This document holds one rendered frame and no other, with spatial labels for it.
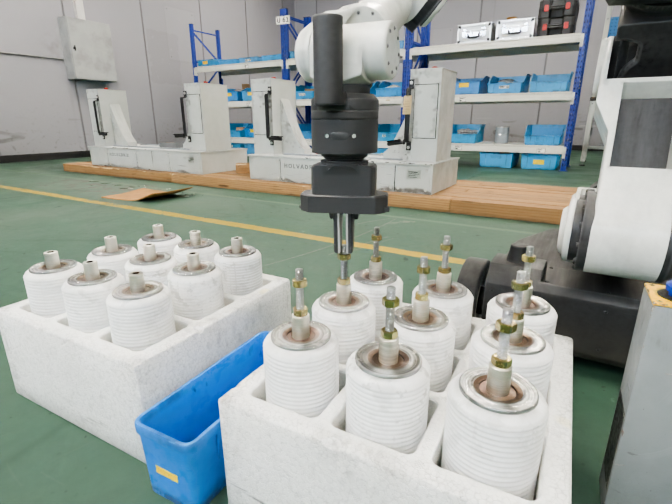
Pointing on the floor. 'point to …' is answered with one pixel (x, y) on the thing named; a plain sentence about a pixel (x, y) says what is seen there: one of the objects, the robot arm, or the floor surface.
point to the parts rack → (423, 53)
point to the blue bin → (194, 429)
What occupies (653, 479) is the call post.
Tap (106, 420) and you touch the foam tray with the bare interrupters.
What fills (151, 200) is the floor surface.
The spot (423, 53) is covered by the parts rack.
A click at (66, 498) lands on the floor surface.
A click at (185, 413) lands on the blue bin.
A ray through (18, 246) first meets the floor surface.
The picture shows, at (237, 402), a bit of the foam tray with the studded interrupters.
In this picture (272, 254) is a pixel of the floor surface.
